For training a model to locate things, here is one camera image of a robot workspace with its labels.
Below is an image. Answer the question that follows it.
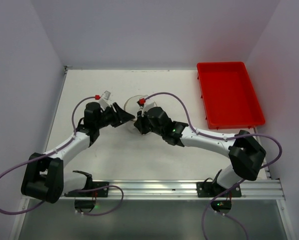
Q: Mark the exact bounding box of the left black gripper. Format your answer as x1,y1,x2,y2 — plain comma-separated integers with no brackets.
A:
95,102,135,129

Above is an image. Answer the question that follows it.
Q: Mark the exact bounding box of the white mesh laundry bag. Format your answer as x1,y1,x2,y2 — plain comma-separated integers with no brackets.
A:
123,93,153,136

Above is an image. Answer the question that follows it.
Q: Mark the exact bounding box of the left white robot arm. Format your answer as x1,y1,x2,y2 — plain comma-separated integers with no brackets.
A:
21,102,134,204

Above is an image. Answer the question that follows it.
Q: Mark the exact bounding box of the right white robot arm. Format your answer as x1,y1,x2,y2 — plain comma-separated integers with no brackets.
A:
134,107,266,197

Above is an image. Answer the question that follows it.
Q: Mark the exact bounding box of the red plastic tray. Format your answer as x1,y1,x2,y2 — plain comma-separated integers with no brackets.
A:
196,61,266,130

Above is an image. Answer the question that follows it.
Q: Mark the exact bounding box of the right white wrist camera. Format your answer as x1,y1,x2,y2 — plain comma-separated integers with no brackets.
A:
137,98,157,108

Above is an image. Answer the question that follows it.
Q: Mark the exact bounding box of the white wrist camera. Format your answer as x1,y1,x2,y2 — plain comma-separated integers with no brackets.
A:
98,90,112,109
137,98,157,108

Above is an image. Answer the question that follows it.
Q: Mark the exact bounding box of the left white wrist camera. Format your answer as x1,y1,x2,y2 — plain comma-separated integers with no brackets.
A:
98,90,112,109

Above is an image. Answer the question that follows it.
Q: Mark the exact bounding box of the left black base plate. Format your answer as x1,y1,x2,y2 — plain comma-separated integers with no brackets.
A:
64,181,109,198

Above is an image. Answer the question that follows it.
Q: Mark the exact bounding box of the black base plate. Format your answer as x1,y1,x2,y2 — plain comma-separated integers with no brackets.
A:
196,178,242,198
64,181,109,198

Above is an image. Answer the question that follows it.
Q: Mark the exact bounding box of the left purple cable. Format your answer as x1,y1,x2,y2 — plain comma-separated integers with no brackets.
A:
0,94,124,217

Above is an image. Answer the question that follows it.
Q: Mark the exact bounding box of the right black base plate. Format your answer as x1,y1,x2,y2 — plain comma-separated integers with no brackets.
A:
196,178,242,198

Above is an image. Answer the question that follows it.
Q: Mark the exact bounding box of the aluminium mounting rail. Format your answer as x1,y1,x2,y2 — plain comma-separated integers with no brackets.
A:
21,177,285,201

